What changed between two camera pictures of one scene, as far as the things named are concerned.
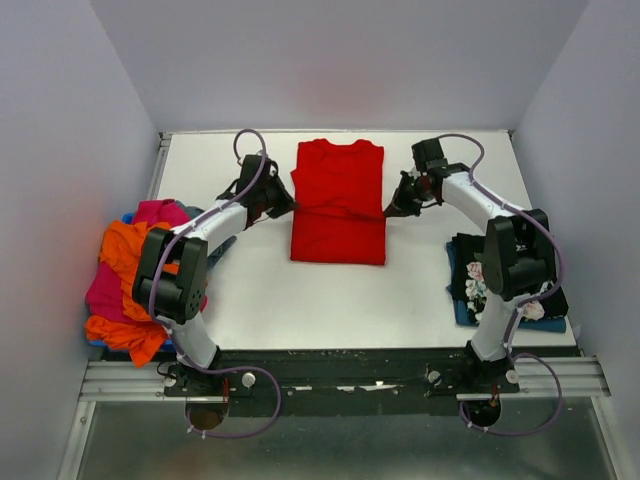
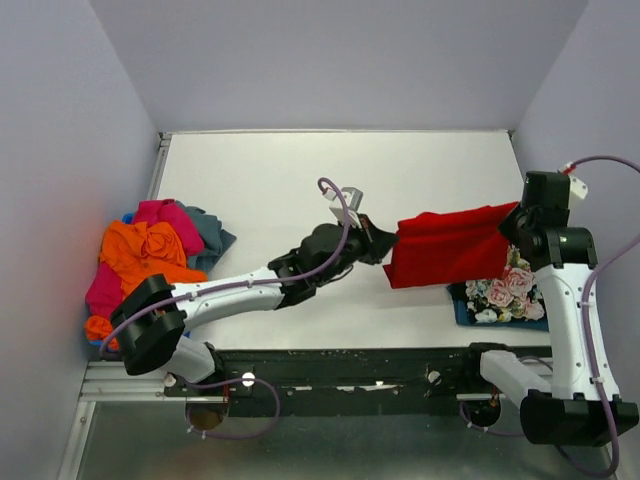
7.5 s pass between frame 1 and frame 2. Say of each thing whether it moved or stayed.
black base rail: stayed
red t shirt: moved
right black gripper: moved
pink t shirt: stayed
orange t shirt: stayed
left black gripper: moved
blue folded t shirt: stayed
